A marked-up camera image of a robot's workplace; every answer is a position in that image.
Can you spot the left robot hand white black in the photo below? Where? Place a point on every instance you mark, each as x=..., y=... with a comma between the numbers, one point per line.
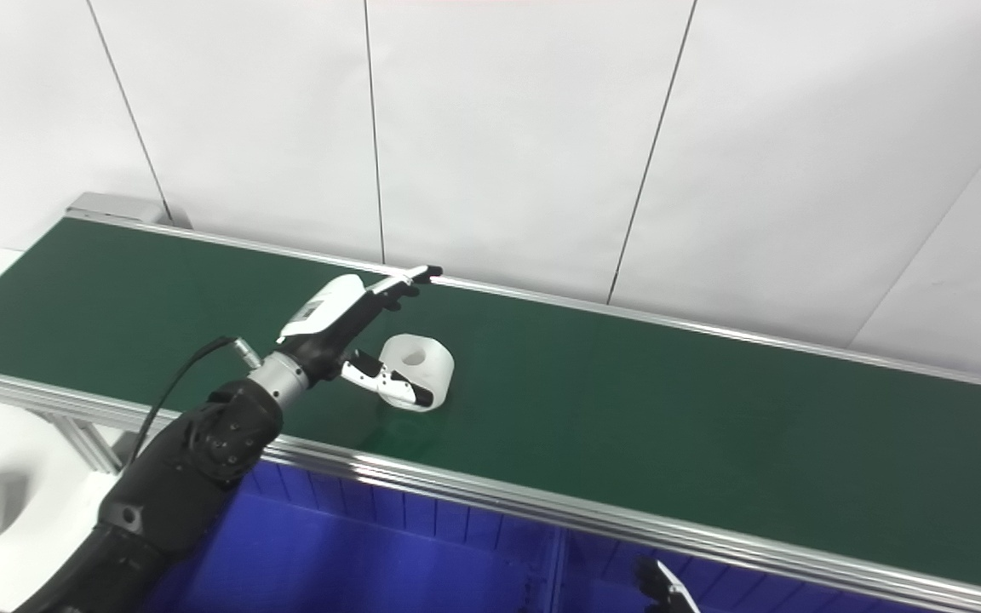
x=333, y=319

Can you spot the aluminium conveyor support leg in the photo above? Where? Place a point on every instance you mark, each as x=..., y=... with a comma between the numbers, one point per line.
x=82, y=438

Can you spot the blue plastic bin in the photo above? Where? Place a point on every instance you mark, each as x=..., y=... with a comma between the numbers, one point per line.
x=601, y=579
x=354, y=562

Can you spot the grey conveyor end housing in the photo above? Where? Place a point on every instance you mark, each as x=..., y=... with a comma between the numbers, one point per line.
x=116, y=209

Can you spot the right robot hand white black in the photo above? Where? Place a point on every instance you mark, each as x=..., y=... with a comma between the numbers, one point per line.
x=665, y=592

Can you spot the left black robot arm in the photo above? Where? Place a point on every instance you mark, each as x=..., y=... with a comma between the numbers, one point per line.
x=175, y=477

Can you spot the white cylindrical part with holes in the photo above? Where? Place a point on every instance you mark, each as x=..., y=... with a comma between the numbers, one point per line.
x=427, y=362

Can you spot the green conveyor belt aluminium frame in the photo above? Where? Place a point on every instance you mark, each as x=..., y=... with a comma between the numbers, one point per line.
x=627, y=409

